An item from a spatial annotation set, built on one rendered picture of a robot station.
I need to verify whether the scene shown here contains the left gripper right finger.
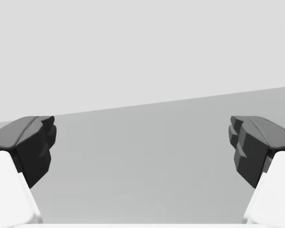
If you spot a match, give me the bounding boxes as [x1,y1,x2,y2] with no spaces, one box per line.
[228,115,285,225]

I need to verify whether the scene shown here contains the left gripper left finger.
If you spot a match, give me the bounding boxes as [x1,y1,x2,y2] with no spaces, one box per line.
[0,115,57,225]

